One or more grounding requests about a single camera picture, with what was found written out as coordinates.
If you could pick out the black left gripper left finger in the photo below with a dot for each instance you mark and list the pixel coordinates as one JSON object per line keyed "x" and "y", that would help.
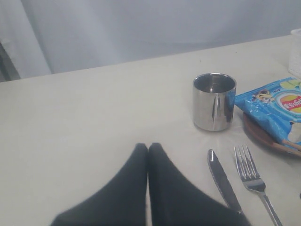
{"x": 121, "y": 202}

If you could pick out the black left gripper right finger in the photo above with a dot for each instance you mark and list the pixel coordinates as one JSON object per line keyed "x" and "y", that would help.
{"x": 175, "y": 201}

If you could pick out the white perforated plastic basket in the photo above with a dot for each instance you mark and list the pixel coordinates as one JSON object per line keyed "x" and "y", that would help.
{"x": 294, "y": 66}

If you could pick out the blue chips bag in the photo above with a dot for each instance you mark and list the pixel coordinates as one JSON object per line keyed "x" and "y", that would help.
{"x": 276, "y": 107}

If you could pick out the brown round plate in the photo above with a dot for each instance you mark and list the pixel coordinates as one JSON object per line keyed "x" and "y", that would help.
{"x": 260, "y": 134}

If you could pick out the silver table knife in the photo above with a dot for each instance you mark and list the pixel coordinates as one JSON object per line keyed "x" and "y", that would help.
{"x": 222, "y": 182}

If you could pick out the wooden chopstick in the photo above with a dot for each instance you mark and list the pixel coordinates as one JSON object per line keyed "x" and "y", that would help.
{"x": 287, "y": 149}
{"x": 298, "y": 147}

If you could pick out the silver metal fork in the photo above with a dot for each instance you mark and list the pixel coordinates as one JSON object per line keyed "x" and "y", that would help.
{"x": 252, "y": 180}

